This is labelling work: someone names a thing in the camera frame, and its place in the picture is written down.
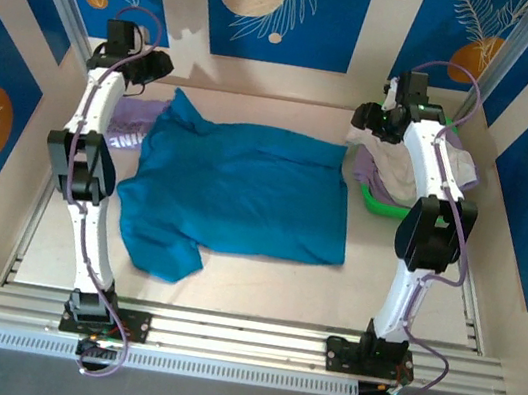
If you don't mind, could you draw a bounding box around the aluminium extrusion base beam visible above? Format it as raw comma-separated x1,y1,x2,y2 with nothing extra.
0,272,517,395

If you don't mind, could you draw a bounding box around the aluminium side rail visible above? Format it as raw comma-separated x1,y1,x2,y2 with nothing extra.
431,218,501,354
0,62,101,297

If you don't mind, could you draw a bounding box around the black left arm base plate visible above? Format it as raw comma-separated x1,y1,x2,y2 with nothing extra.
57,298,154,346

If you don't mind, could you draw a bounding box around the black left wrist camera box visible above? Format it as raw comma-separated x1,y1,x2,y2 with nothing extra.
103,18,147,59

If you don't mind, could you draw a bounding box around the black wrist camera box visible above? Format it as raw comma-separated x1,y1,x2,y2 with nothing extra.
394,69,432,107
103,18,147,59

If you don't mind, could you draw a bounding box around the lavender t-shirt with dark print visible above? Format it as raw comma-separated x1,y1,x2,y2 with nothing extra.
103,90,173,159

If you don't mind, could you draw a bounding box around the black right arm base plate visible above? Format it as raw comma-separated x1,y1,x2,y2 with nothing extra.
321,334,418,386

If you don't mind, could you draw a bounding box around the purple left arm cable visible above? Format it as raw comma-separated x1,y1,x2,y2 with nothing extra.
32,0,189,383

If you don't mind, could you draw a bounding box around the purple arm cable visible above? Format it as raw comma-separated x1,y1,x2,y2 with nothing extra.
357,54,502,395
32,0,189,383

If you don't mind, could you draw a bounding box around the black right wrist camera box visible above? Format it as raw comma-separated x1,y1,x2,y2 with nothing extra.
394,69,432,107

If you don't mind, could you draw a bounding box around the white slotted cable duct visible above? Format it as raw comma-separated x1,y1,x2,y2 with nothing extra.
0,320,361,395

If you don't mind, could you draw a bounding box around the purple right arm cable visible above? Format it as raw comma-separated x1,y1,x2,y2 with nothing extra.
357,54,502,395

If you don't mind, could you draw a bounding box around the green plastic laundry basket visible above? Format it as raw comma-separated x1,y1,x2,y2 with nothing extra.
353,104,462,228

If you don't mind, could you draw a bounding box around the teal blue t-shirt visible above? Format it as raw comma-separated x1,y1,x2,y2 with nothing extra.
102,79,370,312

